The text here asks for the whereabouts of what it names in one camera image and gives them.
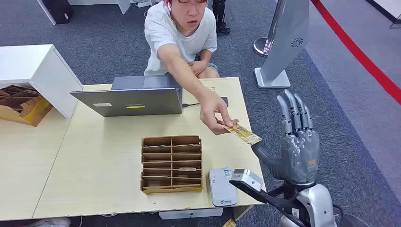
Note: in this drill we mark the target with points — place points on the brown yellow cardboard box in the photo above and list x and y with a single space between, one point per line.
18 109

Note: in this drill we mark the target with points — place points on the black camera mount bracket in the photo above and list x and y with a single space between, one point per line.
266 200

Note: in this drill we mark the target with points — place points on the round grey base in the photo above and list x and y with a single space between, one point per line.
354 221

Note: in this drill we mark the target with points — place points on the black computer case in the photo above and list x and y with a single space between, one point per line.
58 11

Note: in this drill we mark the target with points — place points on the chrome stanchion post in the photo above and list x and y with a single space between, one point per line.
260 47

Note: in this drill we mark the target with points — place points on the white desk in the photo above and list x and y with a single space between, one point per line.
123 4

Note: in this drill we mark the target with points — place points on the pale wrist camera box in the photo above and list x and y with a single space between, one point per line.
247 178

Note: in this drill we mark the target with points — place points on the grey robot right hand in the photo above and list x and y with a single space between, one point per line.
299 156

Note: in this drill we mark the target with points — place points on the white shoe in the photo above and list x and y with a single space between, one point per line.
53 222

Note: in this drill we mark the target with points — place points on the black robot legs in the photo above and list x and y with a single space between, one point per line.
219 12

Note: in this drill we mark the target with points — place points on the person's right forearm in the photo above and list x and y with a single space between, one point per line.
184 72

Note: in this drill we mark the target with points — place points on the person's left forearm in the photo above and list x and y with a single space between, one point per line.
205 58

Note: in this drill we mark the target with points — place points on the red barrier strip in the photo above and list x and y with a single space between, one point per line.
354 50

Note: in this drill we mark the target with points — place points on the grey kiosk stand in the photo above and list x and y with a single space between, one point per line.
285 40

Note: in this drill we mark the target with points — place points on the grey white card reader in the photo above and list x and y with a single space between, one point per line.
221 191

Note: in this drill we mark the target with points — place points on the yellow card scrap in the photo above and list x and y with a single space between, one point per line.
229 223

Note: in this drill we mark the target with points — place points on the person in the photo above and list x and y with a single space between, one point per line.
184 34

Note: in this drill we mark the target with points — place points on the yellow ID card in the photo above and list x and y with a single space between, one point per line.
246 134

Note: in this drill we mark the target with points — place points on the brown cardboard card organiser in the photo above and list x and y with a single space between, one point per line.
171 163

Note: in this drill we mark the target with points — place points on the small black square box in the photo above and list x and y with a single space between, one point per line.
225 101

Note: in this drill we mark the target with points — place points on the beige room key card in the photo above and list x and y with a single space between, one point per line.
187 169

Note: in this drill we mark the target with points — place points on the person's left hand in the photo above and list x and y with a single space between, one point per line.
197 67

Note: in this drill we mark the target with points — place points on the grey laptop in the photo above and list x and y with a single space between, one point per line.
134 101

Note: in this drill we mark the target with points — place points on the person's right hand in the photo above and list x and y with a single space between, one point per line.
213 109

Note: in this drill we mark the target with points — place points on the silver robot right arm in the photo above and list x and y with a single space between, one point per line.
316 203

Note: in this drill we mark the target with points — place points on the white cabinet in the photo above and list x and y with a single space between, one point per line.
31 62

